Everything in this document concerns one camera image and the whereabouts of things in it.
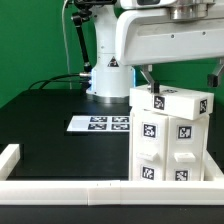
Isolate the black cable bundle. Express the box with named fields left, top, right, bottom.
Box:
left=27, top=72, right=92, bottom=91

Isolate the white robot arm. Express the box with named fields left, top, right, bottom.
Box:
left=87, top=0, right=224, bottom=103

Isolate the white U-shaped fence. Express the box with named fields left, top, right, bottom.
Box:
left=0, top=144, right=224, bottom=205

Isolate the white block with tags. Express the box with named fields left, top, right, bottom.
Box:
left=129, top=85, right=214, bottom=120

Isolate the white cabinet door with knob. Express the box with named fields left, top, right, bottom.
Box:
left=130, top=110, right=168, bottom=181

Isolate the white cabinet body box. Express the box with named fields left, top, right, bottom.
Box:
left=129, top=109, right=210, bottom=181

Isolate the flat white panel with tags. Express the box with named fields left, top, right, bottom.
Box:
left=67, top=115, right=130, bottom=132

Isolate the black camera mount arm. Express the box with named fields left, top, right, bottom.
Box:
left=71, top=0, right=97, bottom=72

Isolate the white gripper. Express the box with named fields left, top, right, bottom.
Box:
left=115, top=8, right=224, bottom=93

